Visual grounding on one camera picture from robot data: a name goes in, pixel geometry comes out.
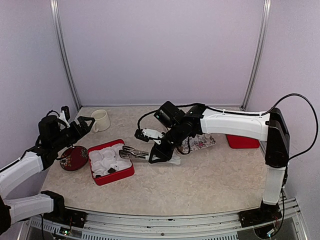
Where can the red chocolate box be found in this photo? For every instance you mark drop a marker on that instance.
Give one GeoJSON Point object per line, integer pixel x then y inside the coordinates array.
{"type": "Point", "coordinates": [106, 156]}

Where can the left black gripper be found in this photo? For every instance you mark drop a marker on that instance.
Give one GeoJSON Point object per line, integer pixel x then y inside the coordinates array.
{"type": "Point", "coordinates": [80, 133]}

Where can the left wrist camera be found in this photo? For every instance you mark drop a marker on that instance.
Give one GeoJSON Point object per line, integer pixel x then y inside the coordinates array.
{"type": "Point", "coordinates": [64, 115]}

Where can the dark square chocolate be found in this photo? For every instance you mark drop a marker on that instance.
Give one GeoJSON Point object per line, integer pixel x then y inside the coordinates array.
{"type": "Point", "coordinates": [111, 170]}

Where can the red box lid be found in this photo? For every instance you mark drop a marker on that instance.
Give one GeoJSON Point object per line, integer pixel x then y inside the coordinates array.
{"type": "Point", "coordinates": [240, 142]}

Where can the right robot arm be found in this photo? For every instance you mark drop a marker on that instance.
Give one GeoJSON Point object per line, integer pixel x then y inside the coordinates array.
{"type": "Point", "coordinates": [201, 119]}

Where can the metal serving tongs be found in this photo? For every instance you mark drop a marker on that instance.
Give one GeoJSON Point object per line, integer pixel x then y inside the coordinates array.
{"type": "Point", "coordinates": [128, 152]}

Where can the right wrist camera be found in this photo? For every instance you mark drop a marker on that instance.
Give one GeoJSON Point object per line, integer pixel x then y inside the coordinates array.
{"type": "Point", "coordinates": [147, 134]}

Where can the aluminium frame post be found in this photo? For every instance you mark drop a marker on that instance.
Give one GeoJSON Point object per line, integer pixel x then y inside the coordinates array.
{"type": "Point", "coordinates": [54, 6]}
{"type": "Point", "coordinates": [258, 53]}

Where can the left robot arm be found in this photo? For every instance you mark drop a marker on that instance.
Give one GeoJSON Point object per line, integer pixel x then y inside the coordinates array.
{"type": "Point", "coordinates": [55, 134]}

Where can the left aluminium frame post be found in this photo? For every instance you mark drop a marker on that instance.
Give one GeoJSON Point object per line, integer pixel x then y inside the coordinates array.
{"type": "Point", "coordinates": [54, 6]}

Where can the cream ceramic mug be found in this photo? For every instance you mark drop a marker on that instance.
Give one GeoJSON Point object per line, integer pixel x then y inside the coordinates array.
{"type": "Point", "coordinates": [102, 121]}

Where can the floral rectangular tray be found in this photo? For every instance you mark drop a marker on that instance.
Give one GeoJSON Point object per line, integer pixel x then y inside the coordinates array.
{"type": "Point", "coordinates": [198, 142]}

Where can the front aluminium rail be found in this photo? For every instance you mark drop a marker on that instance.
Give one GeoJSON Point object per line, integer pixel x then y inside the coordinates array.
{"type": "Point", "coordinates": [211, 226]}

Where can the right aluminium frame post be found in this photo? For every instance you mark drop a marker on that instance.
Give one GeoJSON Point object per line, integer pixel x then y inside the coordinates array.
{"type": "Point", "coordinates": [258, 53]}

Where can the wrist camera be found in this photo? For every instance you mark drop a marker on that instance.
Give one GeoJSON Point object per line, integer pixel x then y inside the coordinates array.
{"type": "Point", "coordinates": [147, 134]}
{"type": "Point", "coordinates": [64, 115]}

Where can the red floral round tin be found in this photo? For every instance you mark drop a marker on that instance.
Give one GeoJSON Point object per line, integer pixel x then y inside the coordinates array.
{"type": "Point", "coordinates": [74, 158]}

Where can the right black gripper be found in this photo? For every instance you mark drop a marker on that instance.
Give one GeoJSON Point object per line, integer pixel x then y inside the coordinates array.
{"type": "Point", "coordinates": [164, 154]}

